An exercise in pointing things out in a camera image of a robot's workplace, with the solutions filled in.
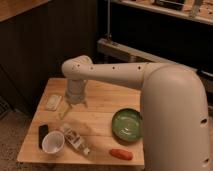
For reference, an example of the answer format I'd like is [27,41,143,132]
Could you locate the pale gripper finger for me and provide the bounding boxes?
[82,100,88,108]
[59,104,72,119]

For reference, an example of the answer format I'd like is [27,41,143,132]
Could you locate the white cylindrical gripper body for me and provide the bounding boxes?
[65,79,87,105]

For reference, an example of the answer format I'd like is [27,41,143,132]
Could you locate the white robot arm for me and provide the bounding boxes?
[61,55,211,171]

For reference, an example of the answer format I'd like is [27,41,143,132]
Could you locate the white ceramic cup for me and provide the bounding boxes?
[42,131,65,155]

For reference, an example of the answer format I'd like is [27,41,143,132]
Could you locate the black phone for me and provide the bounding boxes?
[38,124,49,148]

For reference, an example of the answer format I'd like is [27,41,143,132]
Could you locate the wooden table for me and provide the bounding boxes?
[17,78,144,165]

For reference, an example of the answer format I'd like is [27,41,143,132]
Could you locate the green bowl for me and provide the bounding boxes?
[111,108,142,143]

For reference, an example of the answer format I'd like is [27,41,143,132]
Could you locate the orange carrot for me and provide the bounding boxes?
[109,149,133,160]

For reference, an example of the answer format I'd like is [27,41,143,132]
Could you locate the metal shelf frame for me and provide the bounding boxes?
[98,0,213,92]

